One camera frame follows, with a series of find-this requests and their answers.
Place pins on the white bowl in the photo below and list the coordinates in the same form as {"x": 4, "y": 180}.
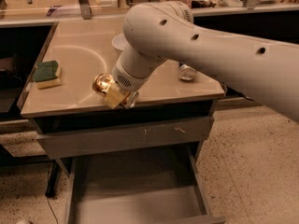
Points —
{"x": 119, "y": 42}

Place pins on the open middle drawer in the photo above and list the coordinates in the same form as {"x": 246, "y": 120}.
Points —
{"x": 157, "y": 185}

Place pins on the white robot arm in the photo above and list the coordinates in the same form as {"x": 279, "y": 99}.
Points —
{"x": 266, "y": 71}

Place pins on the closed top drawer front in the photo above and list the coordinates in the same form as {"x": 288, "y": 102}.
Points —
{"x": 125, "y": 137}

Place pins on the green yellow sponge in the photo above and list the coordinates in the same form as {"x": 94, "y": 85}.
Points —
{"x": 47, "y": 75}

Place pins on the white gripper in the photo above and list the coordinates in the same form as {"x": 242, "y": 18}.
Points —
{"x": 125, "y": 77}

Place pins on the grey drawer cabinet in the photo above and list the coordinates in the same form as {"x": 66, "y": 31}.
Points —
{"x": 83, "y": 49}

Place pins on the orange soda can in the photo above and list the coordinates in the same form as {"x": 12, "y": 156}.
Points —
{"x": 103, "y": 81}

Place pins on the blue soda can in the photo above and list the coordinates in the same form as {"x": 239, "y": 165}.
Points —
{"x": 186, "y": 73}

